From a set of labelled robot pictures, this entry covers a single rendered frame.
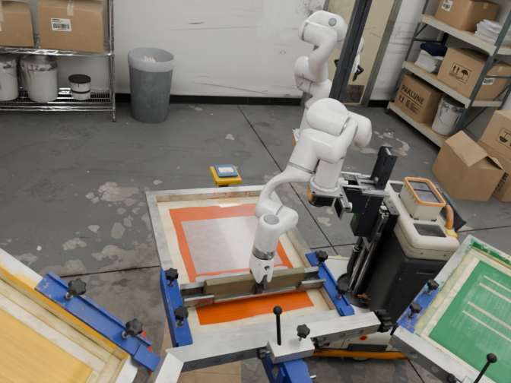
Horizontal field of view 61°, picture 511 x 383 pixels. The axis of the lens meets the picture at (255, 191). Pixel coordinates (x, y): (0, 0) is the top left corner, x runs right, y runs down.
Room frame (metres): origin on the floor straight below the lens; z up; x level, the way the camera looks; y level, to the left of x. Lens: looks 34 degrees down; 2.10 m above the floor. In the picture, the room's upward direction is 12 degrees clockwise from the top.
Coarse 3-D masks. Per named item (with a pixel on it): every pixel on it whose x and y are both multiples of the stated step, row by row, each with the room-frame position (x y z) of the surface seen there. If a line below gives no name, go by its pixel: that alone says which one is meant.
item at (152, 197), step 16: (160, 192) 1.50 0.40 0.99; (176, 192) 1.52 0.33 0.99; (192, 192) 1.54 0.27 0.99; (208, 192) 1.57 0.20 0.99; (224, 192) 1.60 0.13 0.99; (240, 192) 1.63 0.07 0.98; (256, 192) 1.66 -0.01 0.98; (272, 192) 1.67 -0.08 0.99; (160, 224) 1.29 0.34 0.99; (160, 240) 1.20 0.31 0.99; (304, 240) 1.37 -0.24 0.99; (160, 256) 1.12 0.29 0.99; (304, 256) 1.28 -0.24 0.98; (320, 288) 1.14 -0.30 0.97; (288, 320) 0.95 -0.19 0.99; (304, 320) 0.96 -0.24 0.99; (320, 320) 0.98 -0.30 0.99; (192, 336) 0.82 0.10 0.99; (208, 336) 0.83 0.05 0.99; (224, 336) 0.84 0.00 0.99
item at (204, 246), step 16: (176, 208) 1.45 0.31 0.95; (192, 208) 1.48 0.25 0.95; (208, 208) 1.50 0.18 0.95; (176, 224) 1.35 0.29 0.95; (192, 224) 1.37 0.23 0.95; (208, 224) 1.39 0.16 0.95; (192, 240) 1.27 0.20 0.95; (208, 240) 1.29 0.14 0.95; (224, 240) 1.31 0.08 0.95; (192, 256) 1.19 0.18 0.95; (208, 256) 1.20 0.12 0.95; (224, 256) 1.22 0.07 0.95; (192, 272) 1.11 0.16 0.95; (208, 272) 1.12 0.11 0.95; (224, 272) 1.14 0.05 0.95; (224, 304) 0.99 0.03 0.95; (240, 304) 1.01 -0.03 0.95; (208, 320) 0.92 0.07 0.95; (224, 320) 0.93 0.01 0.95
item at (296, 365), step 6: (294, 360) 0.77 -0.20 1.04; (300, 360) 0.77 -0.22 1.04; (282, 366) 0.75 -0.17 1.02; (288, 366) 0.75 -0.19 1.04; (294, 366) 0.75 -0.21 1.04; (300, 366) 0.75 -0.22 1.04; (288, 372) 0.73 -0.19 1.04; (294, 372) 0.73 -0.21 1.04; (300, 372) 0.73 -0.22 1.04; (306, 372) 0.74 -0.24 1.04; (288, 378) 0.71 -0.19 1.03; (294, 378) 0.71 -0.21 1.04; (300, 378) 0.72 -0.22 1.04; (306, 378) 0.72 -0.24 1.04
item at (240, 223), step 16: (224, 208) 1.52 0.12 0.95; (240, 208) 1.54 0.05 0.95; (224, 224) 1.41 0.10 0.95; (240, 224) 1.43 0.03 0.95; (256, 224) 1.45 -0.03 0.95; (240, 240) 1.33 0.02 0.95; (240, 256) 1.24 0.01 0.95; (256, 304) 1.02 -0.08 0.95; (272, 304) 1.04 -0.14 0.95; (288, 304) 1.05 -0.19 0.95; (304, 304) 1.06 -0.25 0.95
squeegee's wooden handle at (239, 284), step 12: (240, 276) 1.03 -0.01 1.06; (252, 276) 1.04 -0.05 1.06; (276, 276) 1.07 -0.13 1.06; (288, 276) 1.09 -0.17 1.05; (300, 276) 1.11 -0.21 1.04; (204, 288) 0.98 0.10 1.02; (216, 288) 0.98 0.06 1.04; (228, 288) 1.00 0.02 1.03; (240, 288) 1.01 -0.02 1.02; (252, 288) 1.03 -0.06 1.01; (276, 288) 1.07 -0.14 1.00
